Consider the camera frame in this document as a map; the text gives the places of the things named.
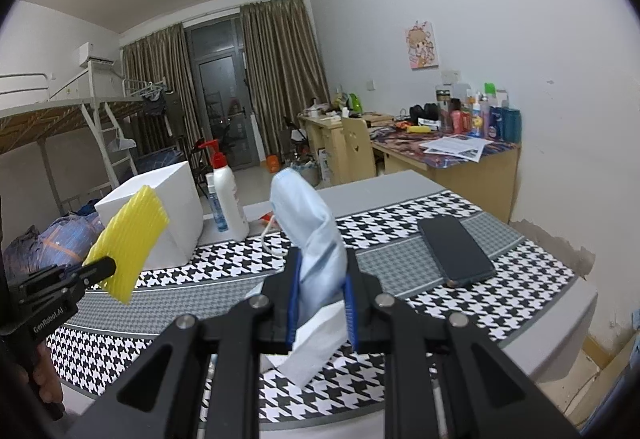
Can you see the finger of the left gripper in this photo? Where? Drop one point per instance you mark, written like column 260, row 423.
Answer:
column 86, row 276

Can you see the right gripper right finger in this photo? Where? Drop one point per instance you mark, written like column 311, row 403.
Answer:
column 367, row 330

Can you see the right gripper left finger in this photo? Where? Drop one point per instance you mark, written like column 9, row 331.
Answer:
column 279, row 322

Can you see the person's left hand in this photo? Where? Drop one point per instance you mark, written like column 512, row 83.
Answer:
column 45, row 376

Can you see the blue plaid quilt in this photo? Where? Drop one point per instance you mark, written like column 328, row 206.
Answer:
column 65, row 242

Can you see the red plastic snack wrapper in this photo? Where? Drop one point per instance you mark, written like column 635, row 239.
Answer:
column 268, row 218

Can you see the blue clear spray bottle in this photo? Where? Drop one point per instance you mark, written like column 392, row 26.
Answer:
column 215, row 205

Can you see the houndstooth table mat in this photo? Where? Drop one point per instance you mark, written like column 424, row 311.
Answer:
column 386, row 255

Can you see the black smartphone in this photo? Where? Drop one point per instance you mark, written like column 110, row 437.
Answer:
column 458, row 257

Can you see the white bottle red pump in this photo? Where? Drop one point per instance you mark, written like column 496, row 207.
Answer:
column 227, row 191

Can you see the white styrofoam box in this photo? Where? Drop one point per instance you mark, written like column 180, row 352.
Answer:
column 175, row 201

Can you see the grey waste bin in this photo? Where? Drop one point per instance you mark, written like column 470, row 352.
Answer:
column 309, row 171

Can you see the wooden smiley chair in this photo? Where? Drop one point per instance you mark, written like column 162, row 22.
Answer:
column 359, row 151

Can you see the white metal bunk bed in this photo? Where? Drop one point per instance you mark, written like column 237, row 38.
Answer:
column 97, row 98

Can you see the orange container on floor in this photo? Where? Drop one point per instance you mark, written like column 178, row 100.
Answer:
column 273, row 163

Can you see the white blue carton box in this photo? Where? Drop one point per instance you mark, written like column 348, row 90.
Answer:
column 324, row 166

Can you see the far wooden desk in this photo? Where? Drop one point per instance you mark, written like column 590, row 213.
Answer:
column 327, row 132

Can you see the wooden desk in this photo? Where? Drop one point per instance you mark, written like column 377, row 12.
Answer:
column 327, row 132
column 489, row 183

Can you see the near wooden desk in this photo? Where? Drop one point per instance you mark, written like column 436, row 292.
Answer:
column 489, row 183

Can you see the white printed papers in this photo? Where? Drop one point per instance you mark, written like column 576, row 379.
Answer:
column 463, row 147

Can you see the green object on desk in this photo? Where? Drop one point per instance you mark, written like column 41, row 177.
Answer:
column 354, row 103

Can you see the dark thermos flask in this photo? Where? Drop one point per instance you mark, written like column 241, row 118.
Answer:
column 443, row 99

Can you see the dark blue lotion bottle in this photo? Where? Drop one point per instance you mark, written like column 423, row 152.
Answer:
column 495, row 124

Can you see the left brown curtain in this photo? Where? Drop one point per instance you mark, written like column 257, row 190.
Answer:
column 164, row 55

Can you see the brown curtain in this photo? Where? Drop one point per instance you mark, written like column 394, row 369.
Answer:
column 284, row 68
column 164, row 55

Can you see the white air conditioner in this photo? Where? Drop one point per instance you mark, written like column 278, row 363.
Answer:
column 87, row 53

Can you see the right brown curtain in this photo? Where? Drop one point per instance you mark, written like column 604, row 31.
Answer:
column 284, row 68

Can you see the teal bottle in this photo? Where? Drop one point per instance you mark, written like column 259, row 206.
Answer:
column 511, row 125

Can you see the green cap white bottle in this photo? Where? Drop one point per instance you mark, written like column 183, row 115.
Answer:
column 490, row 94

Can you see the glass balcony door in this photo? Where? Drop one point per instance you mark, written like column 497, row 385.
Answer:
column 219, row 73

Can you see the white wall socket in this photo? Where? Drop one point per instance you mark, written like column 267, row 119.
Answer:
column 450, row 77

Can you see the anime girl wall poster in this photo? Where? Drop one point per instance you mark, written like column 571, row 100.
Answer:
column 422, row 52

